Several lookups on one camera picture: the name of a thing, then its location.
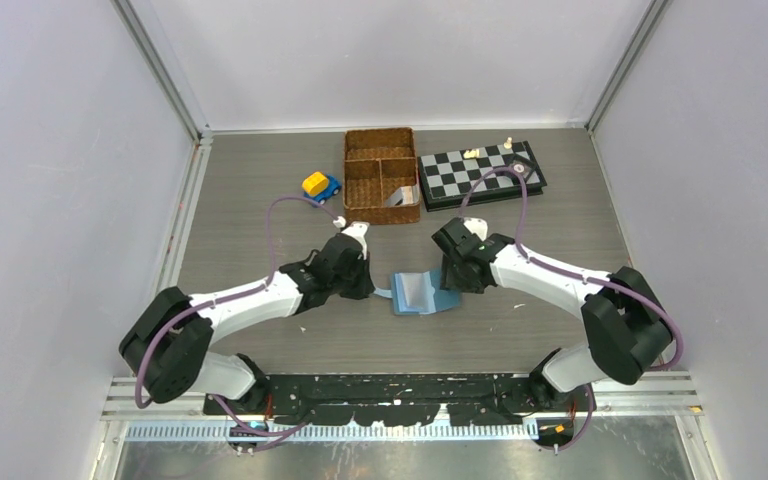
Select blue card holder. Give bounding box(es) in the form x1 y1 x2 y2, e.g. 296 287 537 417
373 268 462 316

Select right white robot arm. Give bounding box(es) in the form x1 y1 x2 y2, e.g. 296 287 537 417
432 218 680 411

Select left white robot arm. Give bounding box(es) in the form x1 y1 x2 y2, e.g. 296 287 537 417
118 222 374 414

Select cards in basket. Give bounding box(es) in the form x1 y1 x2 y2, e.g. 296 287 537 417
384 185 421 208

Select blue yellow toy car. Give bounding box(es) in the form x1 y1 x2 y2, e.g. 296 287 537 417
301 171 342 204

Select black white chessboard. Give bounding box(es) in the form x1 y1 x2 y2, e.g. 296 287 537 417
417 141 547 212

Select brown wicker basket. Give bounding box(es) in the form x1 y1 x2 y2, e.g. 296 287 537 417
343 127 420 225

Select black square box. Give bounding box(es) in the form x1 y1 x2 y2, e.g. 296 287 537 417
503 156 534 184

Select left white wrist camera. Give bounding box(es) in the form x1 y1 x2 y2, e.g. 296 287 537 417
332 216 370 260

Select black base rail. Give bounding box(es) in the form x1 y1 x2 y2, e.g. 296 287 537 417
203 373 590 427

